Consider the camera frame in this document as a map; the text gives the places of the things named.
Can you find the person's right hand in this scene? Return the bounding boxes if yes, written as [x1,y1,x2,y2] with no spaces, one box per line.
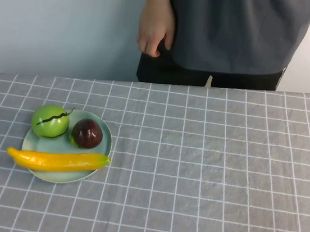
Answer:
[134,2,179,60]

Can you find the black trousers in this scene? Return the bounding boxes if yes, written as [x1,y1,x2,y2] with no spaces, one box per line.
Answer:
[135,44,288,100]

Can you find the grey shirt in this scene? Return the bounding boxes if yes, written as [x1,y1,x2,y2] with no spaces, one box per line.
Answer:
[157,0,310,85]

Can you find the yellow toy banana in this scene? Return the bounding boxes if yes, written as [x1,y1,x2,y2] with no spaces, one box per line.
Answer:
[4,142,112,180]

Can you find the dark red toy apple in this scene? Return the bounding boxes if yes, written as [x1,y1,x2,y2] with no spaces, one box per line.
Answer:
[69,116,106,152]

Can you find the grey checkered tablecloth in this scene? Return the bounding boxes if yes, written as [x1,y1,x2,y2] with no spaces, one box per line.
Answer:
[0,53,310,232]

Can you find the green toy melon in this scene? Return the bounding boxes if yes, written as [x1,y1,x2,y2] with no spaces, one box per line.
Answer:
[29,102,76,141]

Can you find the light green round plate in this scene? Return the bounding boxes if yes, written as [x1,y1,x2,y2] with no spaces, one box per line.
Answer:
[18,103,116,190]

